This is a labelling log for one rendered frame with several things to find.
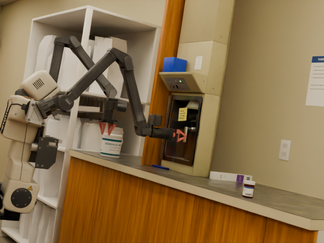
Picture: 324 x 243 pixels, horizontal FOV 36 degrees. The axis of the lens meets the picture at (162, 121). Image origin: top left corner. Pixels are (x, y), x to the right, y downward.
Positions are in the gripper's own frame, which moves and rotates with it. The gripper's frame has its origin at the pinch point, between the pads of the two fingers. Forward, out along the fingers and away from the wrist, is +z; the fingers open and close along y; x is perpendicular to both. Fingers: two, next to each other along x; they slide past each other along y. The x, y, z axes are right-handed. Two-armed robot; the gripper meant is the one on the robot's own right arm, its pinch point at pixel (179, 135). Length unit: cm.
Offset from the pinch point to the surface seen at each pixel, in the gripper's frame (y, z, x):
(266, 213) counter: -89, -21, 24
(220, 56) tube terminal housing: -5, 17, -48
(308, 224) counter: -108, -21, 23
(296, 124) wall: -37, 53, -15
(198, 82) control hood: -5.4, 3.8, -30.9
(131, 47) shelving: 152, 53, -67
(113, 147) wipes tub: 59, -6, 15
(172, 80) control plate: 15.7, 1.6, -31.4
